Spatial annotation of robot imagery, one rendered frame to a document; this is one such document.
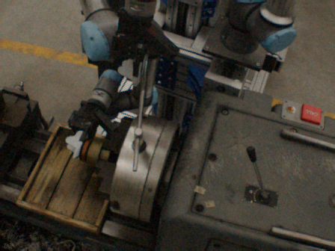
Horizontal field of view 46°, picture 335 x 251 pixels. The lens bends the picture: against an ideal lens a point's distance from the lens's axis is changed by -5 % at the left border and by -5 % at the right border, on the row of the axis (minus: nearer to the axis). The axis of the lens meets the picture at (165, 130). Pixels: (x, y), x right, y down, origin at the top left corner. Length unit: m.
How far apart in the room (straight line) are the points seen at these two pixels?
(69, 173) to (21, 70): 1.71
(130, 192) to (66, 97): 1.80
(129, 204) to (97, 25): 0.50
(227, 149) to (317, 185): 0.26
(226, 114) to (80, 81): 1.88
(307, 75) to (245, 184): 2.28
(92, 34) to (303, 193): 0.71
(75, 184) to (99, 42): 0.55
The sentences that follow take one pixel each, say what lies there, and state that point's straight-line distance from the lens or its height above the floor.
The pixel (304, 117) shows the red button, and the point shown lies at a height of 1.27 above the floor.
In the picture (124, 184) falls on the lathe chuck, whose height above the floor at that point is 1.18.
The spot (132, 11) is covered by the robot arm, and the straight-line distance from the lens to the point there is 0.99.
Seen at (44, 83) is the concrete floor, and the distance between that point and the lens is 2.98.
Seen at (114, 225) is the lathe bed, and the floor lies 0.87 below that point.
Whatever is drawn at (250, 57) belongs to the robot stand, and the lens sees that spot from 1.52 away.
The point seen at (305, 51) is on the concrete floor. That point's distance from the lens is 3.48.
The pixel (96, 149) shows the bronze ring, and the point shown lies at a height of 1.12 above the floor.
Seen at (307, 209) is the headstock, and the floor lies 1.26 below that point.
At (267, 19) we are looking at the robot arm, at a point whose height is 1.40.
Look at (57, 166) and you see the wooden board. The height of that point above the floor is 0.89.
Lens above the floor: 2.18
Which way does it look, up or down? 54 degrees down
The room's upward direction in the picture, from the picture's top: 7 degrees clockwise
